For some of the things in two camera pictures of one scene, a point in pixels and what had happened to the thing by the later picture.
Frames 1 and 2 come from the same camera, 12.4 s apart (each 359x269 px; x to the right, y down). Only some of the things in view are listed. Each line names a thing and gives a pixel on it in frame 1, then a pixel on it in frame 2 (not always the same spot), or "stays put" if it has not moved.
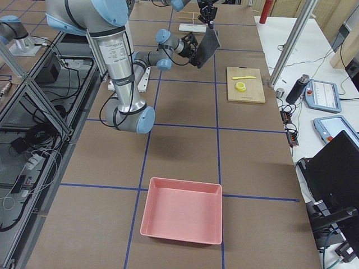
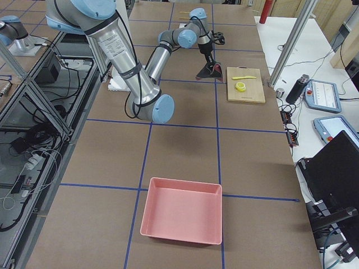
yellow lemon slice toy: (240, 87) stays put
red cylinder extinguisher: (266, 11) stays put
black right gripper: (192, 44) → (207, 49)
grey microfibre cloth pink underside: (207, 45) → (215, 72)
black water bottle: (297, 89) stays put
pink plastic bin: (184, 210) stays put
